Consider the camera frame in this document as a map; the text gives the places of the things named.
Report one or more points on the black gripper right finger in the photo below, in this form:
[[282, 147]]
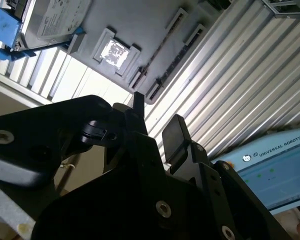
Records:
[[176, 140]]

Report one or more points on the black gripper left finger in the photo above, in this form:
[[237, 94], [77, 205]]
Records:
[[40, 130]]

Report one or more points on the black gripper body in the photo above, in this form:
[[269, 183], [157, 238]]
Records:
[[115, 212]]

